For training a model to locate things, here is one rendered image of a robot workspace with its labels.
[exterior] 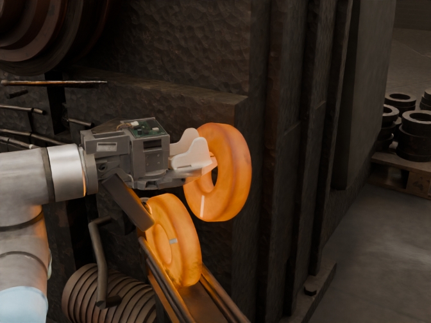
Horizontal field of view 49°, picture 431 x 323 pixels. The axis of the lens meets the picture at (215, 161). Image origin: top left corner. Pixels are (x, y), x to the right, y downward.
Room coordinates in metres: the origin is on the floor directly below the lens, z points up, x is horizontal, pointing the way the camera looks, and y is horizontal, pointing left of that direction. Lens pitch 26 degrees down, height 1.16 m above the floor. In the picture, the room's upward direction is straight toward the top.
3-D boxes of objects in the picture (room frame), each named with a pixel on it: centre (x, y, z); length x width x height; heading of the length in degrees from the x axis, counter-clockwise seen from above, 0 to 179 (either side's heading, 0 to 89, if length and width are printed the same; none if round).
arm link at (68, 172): (0.58, 0.20, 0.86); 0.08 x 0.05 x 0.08; 23
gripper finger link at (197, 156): (0.63, 0.02, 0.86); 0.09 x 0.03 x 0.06; 114
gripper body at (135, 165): (0.61, 0.13, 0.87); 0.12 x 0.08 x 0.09; 114
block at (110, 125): (0.91, 0.20, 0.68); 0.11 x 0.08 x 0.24; 149
